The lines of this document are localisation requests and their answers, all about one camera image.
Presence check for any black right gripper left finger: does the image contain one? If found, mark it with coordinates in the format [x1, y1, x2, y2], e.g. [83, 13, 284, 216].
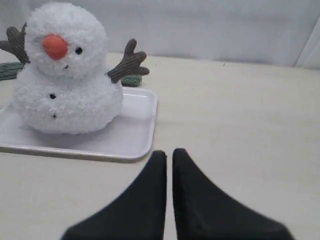
[61, 150, 167, 240]

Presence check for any green knitted scarf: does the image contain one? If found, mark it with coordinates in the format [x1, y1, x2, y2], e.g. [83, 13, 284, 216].
[0, 62, 142, 87]

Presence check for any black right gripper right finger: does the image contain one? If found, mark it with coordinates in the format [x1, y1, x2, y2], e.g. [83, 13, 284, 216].
[172, 148, 294, 240]

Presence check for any white plush snowman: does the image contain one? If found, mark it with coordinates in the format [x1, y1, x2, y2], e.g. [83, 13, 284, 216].
[0, 2, 150, 135]

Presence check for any white rectangular tray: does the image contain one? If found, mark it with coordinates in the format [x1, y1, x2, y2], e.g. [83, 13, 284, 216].
[0, 87, 159, 163]

